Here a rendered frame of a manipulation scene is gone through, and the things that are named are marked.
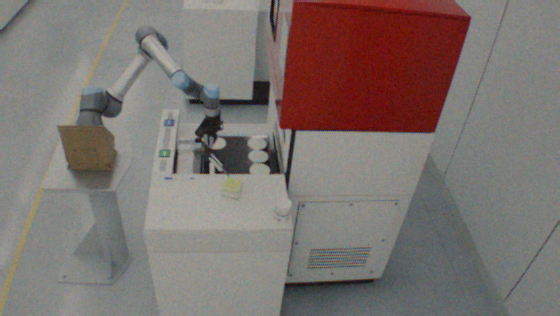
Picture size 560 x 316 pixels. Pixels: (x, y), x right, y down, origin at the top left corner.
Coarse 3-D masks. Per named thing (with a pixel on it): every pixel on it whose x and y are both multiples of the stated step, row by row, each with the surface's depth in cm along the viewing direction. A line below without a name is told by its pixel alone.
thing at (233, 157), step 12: (204, 144) 243; (228, 144) 245; (240, 144) 246; (204, 156) 235; (216, 156) 236; (228, 156) 237; (240, 156) 238; (204, 168) 228; (216, 168) 229; (228, 168) 230; (240, 168) 231
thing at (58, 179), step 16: (128, 144) 249; (64, 160) 233; (128, 160) 239; (48, 176) 222; (64, 176) 224; (80, 176) 225; (96, 176) 227; (112, 176) 228; (48, 192) 218; (64, 192) 219; (80, 192) 221
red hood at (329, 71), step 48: (288, 0) 179; (336, 0) 171; (384, 0) 178; (432, 0) 187; (288, 48) 180; (336, 48) 181; (384, 48) 183; (432, 48) 186; (288, 96) 193; (336, 96) 196; (384, 96) 199; (432, 96) 201
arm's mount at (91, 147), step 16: (64, 128) 212; (80, 128) 213; (96, 128) 214; (64, 144) 218; (80, 144) 219; (96, 144) 220; (112, 144) 234; (80, 160) 225; (96, 160) 226; (112, 160) 235
